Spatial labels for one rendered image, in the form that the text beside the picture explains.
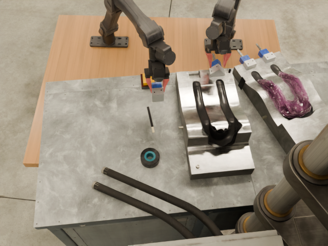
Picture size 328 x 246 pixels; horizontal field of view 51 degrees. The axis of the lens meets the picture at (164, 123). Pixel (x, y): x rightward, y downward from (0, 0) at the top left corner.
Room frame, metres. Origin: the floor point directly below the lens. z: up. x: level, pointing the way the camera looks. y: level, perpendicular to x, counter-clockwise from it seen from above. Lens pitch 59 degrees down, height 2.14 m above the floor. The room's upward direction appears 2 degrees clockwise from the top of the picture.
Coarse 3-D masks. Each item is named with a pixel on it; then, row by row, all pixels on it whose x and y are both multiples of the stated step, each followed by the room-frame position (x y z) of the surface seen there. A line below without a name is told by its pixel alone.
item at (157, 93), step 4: (152, 84) 0.90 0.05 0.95; (156, 84) 0.90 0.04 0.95; (160, 84) 0.91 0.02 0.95; (152, 88) 0.87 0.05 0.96; (156, 88) 0.87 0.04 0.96; (160, 88) 0.88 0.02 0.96; (152, 92) 0.85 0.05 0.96; (156, 92) 0.85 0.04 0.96; (160, 92) 0.86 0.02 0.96; (152, 96) 0.84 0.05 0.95; (156, 96) 0.84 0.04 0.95; (160, 96) 0.85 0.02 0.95; (152, 100) 0.84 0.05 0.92; (156, 100) 0.84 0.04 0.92; (160, 100) 0.85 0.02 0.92
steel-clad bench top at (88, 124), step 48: (48, 96) 0.93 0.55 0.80; (96, 96) 0.94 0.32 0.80; (144, 96) 0.94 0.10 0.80; (240, 96) 0.96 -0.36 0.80; (48, 144) 0.67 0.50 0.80; (96, 144) 0.68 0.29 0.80; (144, 144) 0.69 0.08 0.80; (48, 192) 0.46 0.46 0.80; (96, 192) 0.46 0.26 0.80; (144, 192) 0.47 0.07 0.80; (192, 192) 0.48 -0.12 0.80; (240, 192) 0.48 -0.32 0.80
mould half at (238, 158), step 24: (192, 96) 0.89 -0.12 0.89; (216, 96) 0.90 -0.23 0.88; (192, 120) 0.75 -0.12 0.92; (216, 120) 0.75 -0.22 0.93; (240, 120) 0.75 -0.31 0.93; (192, 144) 0.65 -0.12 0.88; (240, 144) 0.67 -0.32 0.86; (192, 168) 0.56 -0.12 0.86; (216, 168) 0.56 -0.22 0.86; (240, 168) 0.56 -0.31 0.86
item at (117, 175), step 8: (104, 168) 0.56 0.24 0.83; (112, 176) 0.52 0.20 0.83; (120, 176) 0.52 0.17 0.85; (128, 184) 0.48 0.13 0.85; (136, 184) 0.48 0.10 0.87; (144, 184) 0.48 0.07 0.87; (152, 192) 0.44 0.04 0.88; (160, 192) 0.44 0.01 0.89; (168, 200) 0.41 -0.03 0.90; (176, 200) 0.41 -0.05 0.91
